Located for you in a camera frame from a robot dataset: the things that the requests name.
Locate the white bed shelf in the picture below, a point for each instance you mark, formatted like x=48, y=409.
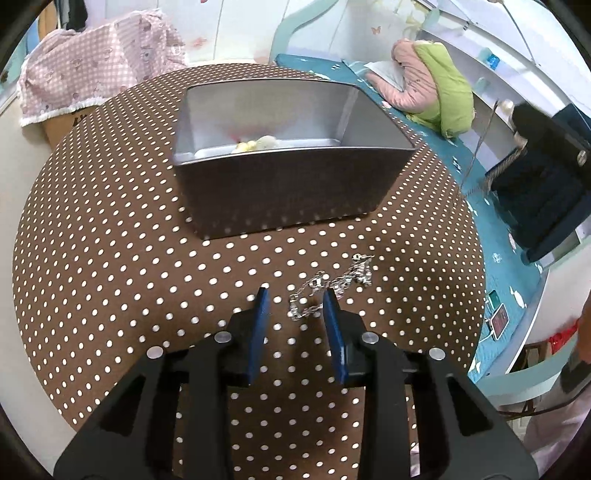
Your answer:
x=517, y=41

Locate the green quilt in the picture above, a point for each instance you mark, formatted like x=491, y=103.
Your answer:
x=450, y=87

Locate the row of hanging clothes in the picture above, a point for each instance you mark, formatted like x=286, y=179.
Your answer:
x=69, y=11

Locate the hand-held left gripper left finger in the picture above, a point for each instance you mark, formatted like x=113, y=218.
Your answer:
x=256, y=332

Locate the teal bunk bed frame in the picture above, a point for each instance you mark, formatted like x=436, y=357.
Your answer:
x=300, y=23

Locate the pink quilt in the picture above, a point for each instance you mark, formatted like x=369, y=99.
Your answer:
x=411, y=78

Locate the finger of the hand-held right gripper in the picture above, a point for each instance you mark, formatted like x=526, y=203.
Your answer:
x=535, y=122
x=540, y=198

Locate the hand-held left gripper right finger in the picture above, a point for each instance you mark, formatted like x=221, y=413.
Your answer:
x=334, y=337

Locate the white wardrobe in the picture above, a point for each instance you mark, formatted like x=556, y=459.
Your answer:
x=217, y=27

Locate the pink checked cloth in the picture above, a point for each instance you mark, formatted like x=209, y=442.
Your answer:
x=92, y=64

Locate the red bag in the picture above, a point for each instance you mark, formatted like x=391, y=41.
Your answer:
x=564, y=338

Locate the pale jade pendant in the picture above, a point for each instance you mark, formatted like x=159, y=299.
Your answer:
x=268, y=141

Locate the rectangular metal tin box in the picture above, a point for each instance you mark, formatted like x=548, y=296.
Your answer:
x=286, y=194

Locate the white pillow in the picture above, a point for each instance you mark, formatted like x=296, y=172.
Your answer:
x=385, y=74

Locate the small blue box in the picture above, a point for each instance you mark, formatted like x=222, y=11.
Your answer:
x=492, y=60

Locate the brown polka dot tablecloth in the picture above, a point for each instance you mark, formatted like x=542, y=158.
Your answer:
x=115, y=240

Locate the smartphone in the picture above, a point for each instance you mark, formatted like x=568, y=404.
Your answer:
x=500, y=323
x=493, y=300

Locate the cardboard box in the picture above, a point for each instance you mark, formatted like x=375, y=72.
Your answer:
x=69, y=124

